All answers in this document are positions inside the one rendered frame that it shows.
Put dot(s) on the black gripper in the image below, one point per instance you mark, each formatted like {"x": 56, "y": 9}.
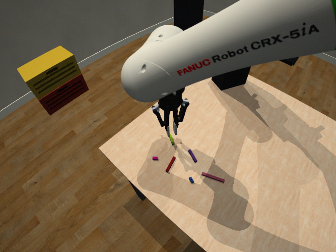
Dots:
{"x": 171, "y": 104}

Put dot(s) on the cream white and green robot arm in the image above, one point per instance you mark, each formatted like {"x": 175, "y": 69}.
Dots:
{"x": 247, "y": 33}

